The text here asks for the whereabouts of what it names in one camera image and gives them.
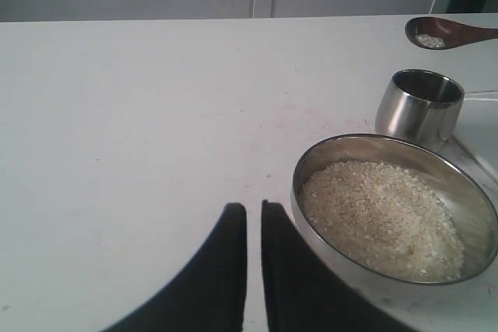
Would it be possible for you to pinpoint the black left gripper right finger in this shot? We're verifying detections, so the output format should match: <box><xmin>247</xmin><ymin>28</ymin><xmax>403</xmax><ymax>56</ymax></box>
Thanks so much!
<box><xmin>261</xmin><ymin>200</ymin><xmax>407</xmax><ymax>331</ymax></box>

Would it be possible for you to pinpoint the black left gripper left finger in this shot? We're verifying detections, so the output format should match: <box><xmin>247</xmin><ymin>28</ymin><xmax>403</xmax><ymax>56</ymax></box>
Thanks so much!
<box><xmin>107</xmin><ymin>203</ymin><xmax>247</xmax><ymax>331</ymax></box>

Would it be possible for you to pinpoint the brown wooden spoon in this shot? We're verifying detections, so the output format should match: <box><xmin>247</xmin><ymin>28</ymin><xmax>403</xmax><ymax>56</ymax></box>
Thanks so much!
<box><xmin>405</xmin><ymin>16</ymin><xmax>497</xmax><ymax>50</ymax></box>

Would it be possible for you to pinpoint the steel bowl with rice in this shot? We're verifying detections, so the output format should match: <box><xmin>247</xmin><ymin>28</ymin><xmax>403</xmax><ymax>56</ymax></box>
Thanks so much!
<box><xmin>290</xmin><ymin>133</ymin><xmax>498</xmax><ymax>290</ymax></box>

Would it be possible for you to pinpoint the small steel cup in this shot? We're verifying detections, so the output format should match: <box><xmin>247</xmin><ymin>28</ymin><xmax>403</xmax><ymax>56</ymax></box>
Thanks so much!
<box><xmin>375</xmin><ymin>68</ymin><xmax>465</xmax><ymax>152</ymax></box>

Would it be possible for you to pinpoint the white plastic tray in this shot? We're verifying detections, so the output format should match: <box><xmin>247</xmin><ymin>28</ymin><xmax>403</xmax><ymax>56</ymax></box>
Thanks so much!
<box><xmin>454</xmin><ymin>90</ymin><xmax>497</xmax><ymax>180</ymax></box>

